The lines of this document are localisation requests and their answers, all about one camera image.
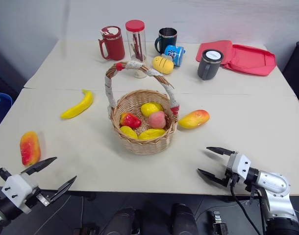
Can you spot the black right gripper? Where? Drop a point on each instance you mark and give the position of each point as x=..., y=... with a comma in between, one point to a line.
x=233, y=178

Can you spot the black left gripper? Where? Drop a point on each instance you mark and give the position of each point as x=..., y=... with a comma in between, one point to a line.
x=41, y=196

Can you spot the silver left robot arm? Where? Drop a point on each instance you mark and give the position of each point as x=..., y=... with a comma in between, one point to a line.
x=3, y=210

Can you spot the red yellow toy mango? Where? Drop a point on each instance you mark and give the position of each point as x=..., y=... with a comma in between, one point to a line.
x=30, y=148

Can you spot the yellow orange toy mango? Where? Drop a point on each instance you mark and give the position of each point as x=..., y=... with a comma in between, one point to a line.
x=193, y=119

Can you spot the small black device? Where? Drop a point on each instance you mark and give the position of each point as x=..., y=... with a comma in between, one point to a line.
x=218, y=222

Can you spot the dark rounded shape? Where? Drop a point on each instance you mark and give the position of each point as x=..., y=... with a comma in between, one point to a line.
x=120, y=221
x=183, y=219

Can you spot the pink toy peach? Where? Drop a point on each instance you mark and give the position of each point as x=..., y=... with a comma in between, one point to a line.
x=157, y=120

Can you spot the yellow toy banana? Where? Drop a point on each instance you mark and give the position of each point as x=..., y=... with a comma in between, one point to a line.
x=78, y=107

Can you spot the yellow toy lemon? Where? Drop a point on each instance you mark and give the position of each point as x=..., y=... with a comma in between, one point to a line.
x=150, y=108

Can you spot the blue bin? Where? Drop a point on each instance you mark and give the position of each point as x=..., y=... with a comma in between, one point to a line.
x=1, y=105

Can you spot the red toy strawberry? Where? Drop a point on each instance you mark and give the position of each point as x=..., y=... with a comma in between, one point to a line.
x=130, y=120

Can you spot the grey mug with white lid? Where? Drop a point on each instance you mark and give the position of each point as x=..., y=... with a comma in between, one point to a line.
x=209, y=66

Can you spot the red plastic tray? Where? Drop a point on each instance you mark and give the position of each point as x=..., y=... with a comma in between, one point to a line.
x=252, y=61

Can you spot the yellow bee toy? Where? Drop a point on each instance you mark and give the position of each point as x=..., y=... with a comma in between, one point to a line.
x=162, y=64

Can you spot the dark green steel mug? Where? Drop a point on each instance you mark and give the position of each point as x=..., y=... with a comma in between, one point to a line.
x=165, y=40

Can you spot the red mug with lid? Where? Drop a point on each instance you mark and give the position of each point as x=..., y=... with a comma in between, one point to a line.
x=113, y=46

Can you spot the clear jar with red lid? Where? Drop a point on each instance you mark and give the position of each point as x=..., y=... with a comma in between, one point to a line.
x=136, y=36

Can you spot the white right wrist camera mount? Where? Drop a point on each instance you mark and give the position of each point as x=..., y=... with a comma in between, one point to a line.
x=240, y=165

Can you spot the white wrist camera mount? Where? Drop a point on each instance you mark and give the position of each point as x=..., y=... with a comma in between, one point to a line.
x=17, y=187
x=240, y=165

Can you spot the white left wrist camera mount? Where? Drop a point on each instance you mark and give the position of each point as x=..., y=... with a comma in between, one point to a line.
x=17, y=187

